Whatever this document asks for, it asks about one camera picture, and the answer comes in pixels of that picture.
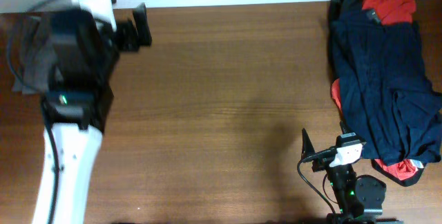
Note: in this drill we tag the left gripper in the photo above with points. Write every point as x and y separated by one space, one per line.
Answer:
130 41

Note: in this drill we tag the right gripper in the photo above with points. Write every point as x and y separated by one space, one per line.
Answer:
307 147

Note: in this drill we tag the grey shorts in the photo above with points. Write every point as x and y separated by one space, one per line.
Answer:
36 52

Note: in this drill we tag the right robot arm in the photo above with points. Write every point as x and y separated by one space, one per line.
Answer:
359 198

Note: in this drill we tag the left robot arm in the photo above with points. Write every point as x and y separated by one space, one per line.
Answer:
76 105

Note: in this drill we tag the navy blue garment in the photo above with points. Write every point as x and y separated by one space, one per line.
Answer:
386 97

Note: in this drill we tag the red and black garment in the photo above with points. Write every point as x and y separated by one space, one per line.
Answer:
386 12

